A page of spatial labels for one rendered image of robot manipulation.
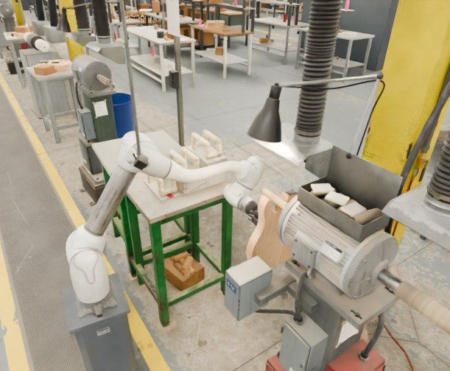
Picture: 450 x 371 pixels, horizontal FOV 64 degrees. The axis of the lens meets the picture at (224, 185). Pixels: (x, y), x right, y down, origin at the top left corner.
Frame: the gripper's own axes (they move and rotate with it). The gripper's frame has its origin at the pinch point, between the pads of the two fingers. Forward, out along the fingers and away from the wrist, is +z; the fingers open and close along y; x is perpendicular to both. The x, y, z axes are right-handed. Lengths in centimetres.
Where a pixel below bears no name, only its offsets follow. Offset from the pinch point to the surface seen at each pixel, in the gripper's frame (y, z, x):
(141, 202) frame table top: 37, -72, -19
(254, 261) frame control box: 28.5, 17.2, 2.6
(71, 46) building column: -94, -740, -37
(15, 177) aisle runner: 74, -328, -121
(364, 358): -1, 59, -24
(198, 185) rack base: 3, -66, -9
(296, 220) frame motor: 18.6, 23.6, 23.6
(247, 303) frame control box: 34.8, 24.5, -10.4
